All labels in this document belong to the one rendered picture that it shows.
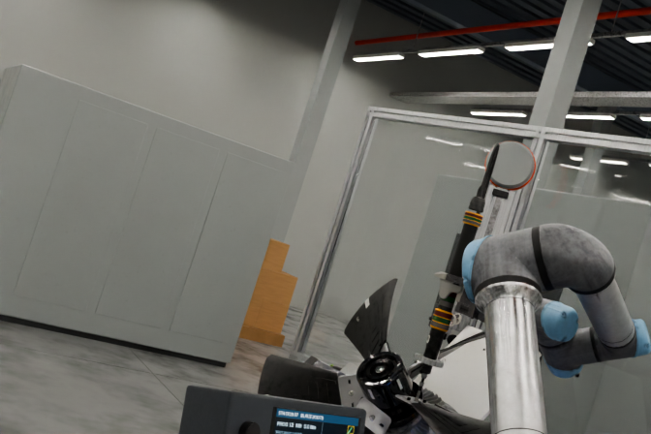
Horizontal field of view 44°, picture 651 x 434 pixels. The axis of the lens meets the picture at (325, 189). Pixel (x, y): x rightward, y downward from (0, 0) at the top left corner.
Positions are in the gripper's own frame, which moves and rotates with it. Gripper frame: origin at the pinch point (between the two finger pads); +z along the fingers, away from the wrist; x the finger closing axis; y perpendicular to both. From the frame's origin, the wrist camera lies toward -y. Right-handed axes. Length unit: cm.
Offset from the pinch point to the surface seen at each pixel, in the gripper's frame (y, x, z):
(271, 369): 37, -12, 36
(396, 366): 24.2, -2.8, 3.7
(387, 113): -55, 71, 115
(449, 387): 28.5, 29.5, 12.4
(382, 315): 15.1, 6.9, 22.5
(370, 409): 35.4, -5.9, 4.8
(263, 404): 24, -78, -42
